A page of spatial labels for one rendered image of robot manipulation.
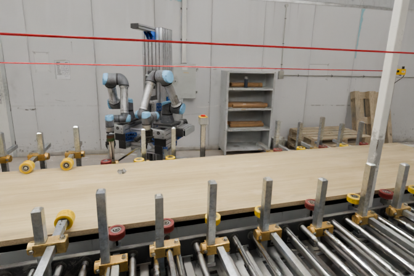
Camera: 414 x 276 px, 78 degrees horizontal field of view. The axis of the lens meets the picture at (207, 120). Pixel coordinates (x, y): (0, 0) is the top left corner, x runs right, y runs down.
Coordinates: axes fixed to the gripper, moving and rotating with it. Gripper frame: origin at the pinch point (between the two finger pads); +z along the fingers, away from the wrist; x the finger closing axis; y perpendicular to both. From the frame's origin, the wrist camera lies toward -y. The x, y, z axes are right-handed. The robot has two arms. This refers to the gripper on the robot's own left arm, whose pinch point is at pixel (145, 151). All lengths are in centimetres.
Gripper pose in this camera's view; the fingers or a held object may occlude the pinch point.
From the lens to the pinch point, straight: 235.0
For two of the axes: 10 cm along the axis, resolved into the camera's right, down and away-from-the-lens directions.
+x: -6.0, -1.9, 7.8
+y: 8.0, -1.1, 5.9
